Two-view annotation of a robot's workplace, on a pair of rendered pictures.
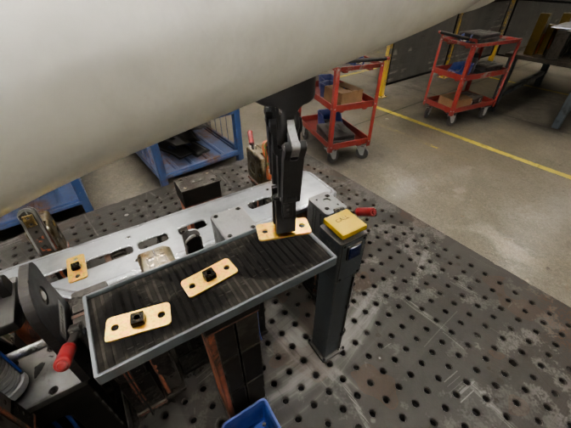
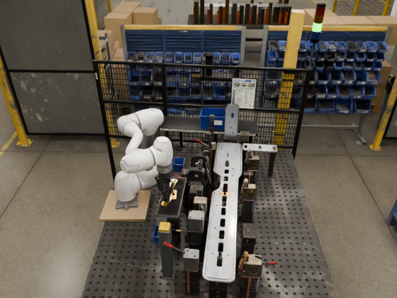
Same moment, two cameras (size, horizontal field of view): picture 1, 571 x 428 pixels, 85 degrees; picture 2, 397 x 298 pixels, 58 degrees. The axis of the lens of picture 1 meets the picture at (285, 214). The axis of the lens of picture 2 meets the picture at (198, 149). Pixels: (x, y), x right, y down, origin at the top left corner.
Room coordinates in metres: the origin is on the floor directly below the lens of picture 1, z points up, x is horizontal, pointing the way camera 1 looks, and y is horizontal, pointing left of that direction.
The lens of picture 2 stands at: (1.53, -1.14, 2.73)
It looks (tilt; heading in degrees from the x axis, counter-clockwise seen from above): 35 degrees down; 129
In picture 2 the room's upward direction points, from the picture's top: straight up
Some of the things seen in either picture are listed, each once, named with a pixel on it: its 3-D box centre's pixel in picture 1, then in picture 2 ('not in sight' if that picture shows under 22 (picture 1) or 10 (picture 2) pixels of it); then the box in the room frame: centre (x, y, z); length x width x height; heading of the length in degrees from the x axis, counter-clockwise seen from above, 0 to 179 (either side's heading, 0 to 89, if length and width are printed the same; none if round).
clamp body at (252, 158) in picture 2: not in sight; (251, 174); (0.44, 0.93, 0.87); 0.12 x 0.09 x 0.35; 32
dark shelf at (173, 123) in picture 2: not in sight; (208, 125); (-0.17, 1.13, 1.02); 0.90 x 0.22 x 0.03; 32
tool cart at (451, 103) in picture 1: (466, 77); not in sight; (3.90, -2.13, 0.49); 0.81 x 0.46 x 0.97; 115
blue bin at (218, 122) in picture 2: not in sight; (217, 118); (-0.09, 1.18, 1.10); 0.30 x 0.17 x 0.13; 34
